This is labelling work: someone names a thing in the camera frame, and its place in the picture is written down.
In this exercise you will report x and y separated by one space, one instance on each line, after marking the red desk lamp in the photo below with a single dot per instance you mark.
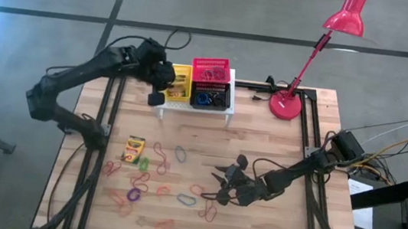
285 105

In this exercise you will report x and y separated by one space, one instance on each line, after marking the red plastic basket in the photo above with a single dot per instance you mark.
202 62

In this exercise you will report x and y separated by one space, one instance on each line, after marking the white perforated metal shelf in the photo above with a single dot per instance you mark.
196 111

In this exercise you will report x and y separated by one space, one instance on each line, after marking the crayon box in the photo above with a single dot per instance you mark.
133 150
179 92

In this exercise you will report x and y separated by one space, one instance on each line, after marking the black plastic basket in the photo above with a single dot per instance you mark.
211 88

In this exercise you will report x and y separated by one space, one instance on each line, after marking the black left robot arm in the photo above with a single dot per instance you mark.
77 73

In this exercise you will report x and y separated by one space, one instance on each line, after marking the black desk beam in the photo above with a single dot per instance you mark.
383 196

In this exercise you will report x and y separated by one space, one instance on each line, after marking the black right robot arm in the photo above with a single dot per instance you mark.
297 171

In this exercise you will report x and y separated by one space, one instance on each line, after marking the orange rubber band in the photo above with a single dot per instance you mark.
158 191
192 188
114 194
166 224

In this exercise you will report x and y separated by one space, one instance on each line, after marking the thin blue rubber band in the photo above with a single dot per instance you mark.
176 154
225 75
204 74

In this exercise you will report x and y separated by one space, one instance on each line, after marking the red rubber band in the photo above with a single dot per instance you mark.
155 147
132 182
105 167
201 212

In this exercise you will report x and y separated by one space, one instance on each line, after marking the yellow plastic basket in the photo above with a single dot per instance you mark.
187 70

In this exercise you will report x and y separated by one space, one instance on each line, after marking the black frame clamp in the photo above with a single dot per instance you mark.
269 80

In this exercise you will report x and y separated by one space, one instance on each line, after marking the white paper sheet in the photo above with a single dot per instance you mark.
363 221

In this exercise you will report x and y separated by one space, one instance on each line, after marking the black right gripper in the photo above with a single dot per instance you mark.
246 186

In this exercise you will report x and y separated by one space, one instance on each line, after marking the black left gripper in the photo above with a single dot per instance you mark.
163 76

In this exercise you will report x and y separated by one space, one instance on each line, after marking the black lamp power plug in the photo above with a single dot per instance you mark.
256 96

